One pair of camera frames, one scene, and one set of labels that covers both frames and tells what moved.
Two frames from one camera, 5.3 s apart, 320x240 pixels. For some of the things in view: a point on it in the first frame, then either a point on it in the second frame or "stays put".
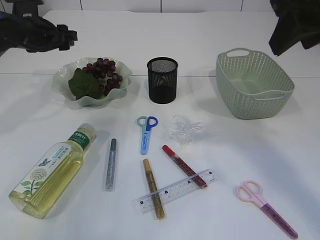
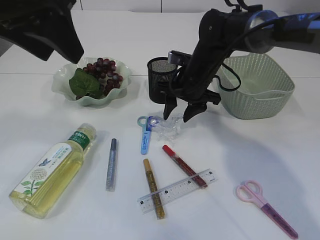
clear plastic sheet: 182,129 → 166,130
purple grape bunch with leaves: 95,80 stays put
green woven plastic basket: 251,86 stays put
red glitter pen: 184,166 stays put
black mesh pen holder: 162,76 stays put
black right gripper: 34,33 → 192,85
